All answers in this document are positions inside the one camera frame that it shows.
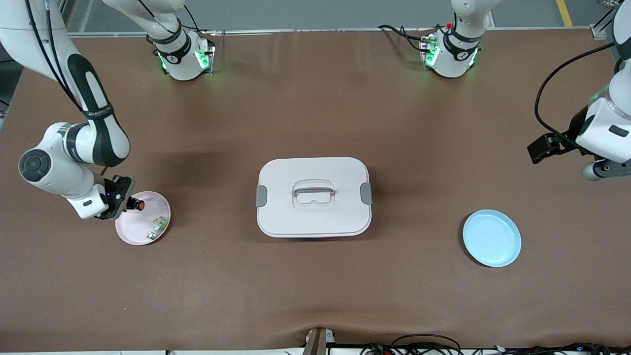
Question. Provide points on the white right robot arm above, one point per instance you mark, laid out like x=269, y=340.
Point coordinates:
x=93, y=148

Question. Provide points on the light blue round plate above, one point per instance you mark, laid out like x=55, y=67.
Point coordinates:
x=493, y=239

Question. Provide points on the white lidded storage box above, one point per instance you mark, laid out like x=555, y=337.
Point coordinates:
x=315, y=217

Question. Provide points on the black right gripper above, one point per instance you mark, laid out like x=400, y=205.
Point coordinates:
x=120, y=190

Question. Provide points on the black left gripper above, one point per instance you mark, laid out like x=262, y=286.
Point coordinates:
x=576, y=126

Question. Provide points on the small green white component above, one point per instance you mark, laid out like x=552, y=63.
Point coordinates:
x=157, y=228

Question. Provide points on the pink round plate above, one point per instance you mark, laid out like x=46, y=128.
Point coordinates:
x=133, y=231

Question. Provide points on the brown camera mount bracket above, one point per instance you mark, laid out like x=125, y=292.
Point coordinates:
x=315, y=342

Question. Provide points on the orange push button switch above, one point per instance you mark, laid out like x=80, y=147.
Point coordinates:
x=138, y=204

